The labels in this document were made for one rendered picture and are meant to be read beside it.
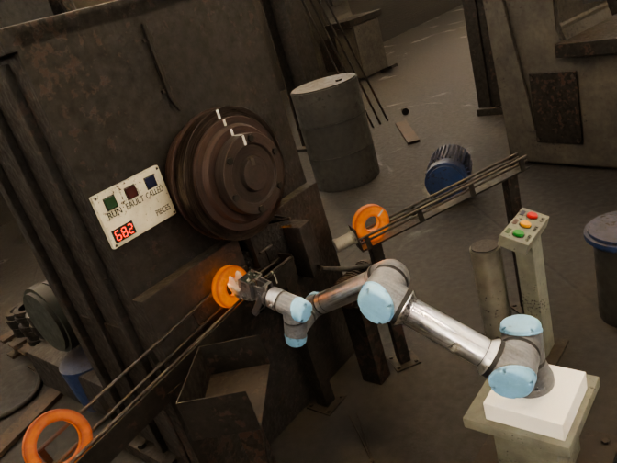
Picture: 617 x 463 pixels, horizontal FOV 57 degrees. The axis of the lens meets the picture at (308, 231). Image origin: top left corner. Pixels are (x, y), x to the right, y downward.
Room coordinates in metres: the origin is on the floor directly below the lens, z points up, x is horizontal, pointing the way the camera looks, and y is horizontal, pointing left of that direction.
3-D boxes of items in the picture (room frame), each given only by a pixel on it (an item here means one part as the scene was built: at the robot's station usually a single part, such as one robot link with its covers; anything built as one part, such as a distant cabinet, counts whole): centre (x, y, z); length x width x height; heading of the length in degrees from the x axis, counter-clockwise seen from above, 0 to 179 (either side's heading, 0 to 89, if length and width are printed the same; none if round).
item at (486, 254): (2.01, -0.66, 0.26); 0.12 x 0.12 x 0.52
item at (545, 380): (1.38, -0.52, 0.41); 0.15 x 0.15 x 0.10
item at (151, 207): (1.80, 0.52, 1.15); 0.26 x 0.02 x 0.18; 135
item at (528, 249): (1.92, -0.80, 0.31); 0.24 x 0.16 x 0.62; 135
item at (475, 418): (1.38, -0.52, 0.28); 0.32 x 0.32 x 0.04; 45
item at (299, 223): (2.14, 0.04, 0.68); 0.11 x 0.08 x 0.24; 45
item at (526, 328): (1.37, -0.51, 0.53); 0.13 x 0.12 x 0.14; 146
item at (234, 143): (1.89, 0.13, 1.11); 0.28 x 0.06 x 0.28; 135
